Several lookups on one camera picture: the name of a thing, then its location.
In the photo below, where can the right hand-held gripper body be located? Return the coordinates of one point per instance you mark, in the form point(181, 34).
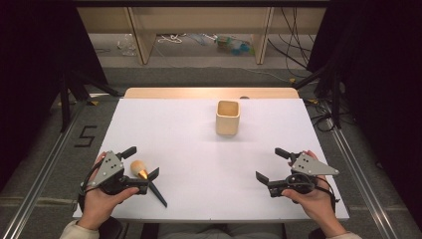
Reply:
point(312, 166)

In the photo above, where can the wooden shelf unit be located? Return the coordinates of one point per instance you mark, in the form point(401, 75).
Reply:
point(199, 20)

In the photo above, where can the orange egg-shaped object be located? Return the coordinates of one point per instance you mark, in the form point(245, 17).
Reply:
point(137, 167)

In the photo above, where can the beige square cup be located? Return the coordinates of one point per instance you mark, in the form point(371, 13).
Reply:
point(227, 124)

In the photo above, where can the dark curtain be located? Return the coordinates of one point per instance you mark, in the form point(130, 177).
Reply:
point(381, 83)
point(30, 66)

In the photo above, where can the black chair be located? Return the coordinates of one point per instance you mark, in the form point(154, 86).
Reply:
point(114, 229)

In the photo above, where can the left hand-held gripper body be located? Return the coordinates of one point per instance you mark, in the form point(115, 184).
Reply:
point(109, 166)

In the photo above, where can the clear plastic bottle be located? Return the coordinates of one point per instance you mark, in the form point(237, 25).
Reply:
point(127, 45)

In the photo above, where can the person's left hand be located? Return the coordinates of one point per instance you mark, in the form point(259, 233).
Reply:
point(99, 205)

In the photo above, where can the black metal stand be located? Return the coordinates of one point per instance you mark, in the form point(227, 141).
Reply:
point(64, 99)
point(336, 99)

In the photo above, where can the person's legs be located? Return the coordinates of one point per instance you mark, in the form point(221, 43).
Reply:
point(215, 232)

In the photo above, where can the colourful plastic bag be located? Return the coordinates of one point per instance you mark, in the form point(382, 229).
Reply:
point(232, 45)

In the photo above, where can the person's right hand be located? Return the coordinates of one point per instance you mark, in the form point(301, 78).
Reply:
point(316, 205)

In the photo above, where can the aluminium floor rail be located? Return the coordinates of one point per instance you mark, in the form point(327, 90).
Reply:
point(358, 172)
point(43, 172)

